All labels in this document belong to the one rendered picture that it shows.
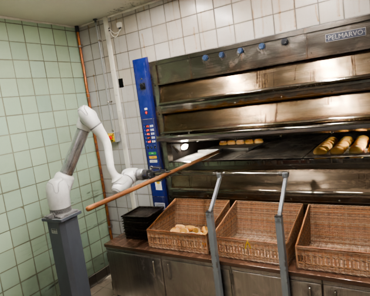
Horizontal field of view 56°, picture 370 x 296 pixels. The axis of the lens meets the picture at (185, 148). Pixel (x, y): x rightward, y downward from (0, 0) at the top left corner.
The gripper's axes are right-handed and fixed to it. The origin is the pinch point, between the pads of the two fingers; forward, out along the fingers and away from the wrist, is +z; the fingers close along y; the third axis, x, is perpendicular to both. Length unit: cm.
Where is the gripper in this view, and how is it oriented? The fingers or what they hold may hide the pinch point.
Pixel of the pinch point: (166, 174)
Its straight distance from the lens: 260.7
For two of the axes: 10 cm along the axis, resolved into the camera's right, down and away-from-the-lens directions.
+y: 1.3, 9.8, 1.3
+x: -5.1, 1.8, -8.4
